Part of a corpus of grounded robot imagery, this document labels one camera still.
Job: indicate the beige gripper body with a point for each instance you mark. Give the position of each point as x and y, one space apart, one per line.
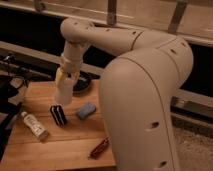
70 65

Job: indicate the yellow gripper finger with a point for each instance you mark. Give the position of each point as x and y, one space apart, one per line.
60 74
75 77

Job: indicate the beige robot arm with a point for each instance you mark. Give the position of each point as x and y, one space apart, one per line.
135 89

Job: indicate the black striped eraser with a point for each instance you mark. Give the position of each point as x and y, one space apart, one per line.
58 115

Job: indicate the black round bowl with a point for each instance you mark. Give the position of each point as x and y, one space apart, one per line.
83 82

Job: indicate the blue sponge block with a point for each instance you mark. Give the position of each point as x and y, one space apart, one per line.
84 111

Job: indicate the white plastic bottle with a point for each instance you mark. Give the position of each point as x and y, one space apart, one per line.
34 125

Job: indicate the wooden board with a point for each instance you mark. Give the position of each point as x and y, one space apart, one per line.
65 148

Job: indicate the red brown marker pen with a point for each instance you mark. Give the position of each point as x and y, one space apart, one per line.
99 149

